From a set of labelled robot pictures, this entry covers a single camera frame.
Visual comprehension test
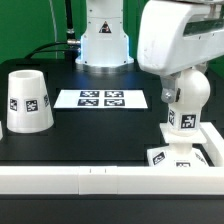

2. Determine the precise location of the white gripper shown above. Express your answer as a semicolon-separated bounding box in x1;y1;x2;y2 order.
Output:
137;0;224;104

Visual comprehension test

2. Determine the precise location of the white lamp bulb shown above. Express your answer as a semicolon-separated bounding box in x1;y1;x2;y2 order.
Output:
168;69;210;136

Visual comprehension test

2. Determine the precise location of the white lamp base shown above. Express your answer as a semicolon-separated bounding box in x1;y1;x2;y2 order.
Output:
147;123;208;168

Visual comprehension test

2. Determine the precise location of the white lamp shade cone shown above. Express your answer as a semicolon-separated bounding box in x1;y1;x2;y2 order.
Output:
7;70;54;133

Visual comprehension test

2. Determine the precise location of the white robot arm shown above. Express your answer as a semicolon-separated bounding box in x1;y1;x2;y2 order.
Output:
76;0;224;103

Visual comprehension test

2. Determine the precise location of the white marker sheet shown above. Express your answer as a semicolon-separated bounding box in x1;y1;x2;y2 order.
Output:
54;90;147;109

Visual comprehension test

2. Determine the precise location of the white part at left edge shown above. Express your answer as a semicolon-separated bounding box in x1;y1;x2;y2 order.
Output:
0;121;3;141

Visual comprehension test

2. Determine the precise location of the white table border frame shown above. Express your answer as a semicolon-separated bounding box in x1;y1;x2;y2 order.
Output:
0;122;224;195

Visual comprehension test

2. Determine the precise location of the black cable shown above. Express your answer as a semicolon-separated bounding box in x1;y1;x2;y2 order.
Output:
24;0;82;60

